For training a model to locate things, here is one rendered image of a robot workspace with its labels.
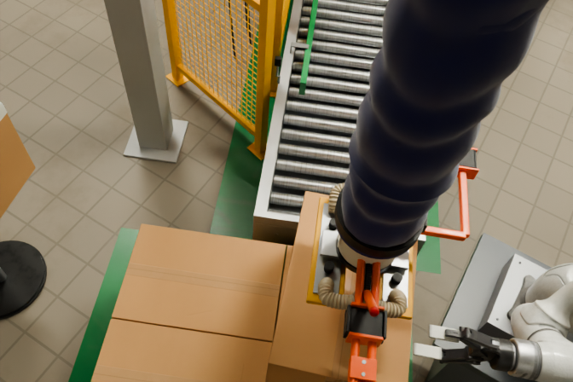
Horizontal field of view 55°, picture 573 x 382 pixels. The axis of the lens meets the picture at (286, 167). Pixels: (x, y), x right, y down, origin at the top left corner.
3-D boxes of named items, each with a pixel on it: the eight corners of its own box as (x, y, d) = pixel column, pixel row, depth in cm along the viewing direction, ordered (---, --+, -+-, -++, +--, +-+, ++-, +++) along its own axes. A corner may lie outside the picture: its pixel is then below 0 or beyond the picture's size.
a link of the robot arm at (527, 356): (526, 384, 134) (501, 379, 134) (523, 347, 139) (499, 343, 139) (543, 374, 127) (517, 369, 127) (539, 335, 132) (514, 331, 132)
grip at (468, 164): (444, 153, 171) (449, 143, 167) (471, 158, 171) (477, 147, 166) (445, 175, 166) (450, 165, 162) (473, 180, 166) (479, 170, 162)
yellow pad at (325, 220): (319, 199, 170) (321, 190, 166) (350, 204, 170) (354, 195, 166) (305, 303, 151) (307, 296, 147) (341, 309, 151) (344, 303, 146)
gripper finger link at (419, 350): (442, 347, 140) (440, 348, 140) (413, 342, 140) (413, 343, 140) (442, 359, 138) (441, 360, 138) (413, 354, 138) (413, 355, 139)
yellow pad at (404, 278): (379, 209, 170) (383, 200, 166) (412, 214, 170) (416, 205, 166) (374, 315, 150) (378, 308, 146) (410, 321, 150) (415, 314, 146)
